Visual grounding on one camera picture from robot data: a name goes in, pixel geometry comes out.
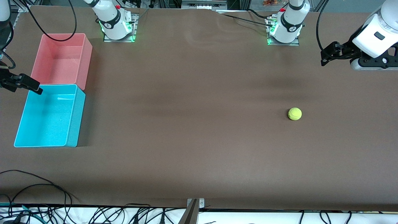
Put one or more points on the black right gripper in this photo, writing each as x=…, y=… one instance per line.
x=8, y=80

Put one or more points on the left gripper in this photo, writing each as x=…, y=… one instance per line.
x=349, y=49

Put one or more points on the blue plastic bin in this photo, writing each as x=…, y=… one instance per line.
x=46, y=121

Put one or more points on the yellow tennis ball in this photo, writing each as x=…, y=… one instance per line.
x=294, y=114

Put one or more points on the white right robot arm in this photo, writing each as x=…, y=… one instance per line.
x=112, y=18

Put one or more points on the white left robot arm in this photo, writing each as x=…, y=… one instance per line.
x=289, y=25

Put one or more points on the pink plastic bin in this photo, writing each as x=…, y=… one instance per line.
x=62, y=62

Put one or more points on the orange objects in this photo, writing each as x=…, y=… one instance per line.
x=270, y=2

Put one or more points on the grey metal device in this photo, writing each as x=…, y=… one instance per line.
x=203, y=3

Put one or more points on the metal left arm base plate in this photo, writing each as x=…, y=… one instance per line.
x=284, y=44

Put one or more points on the aluminium profile rail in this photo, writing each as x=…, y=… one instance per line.
x=17, y=7

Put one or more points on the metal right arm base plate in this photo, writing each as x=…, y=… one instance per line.
x=135, y=28

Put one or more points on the grey metal bracket plate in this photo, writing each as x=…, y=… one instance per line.
x=202, y=203

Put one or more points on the grey metal camera pole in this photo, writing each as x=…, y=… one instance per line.
x=189, y=216

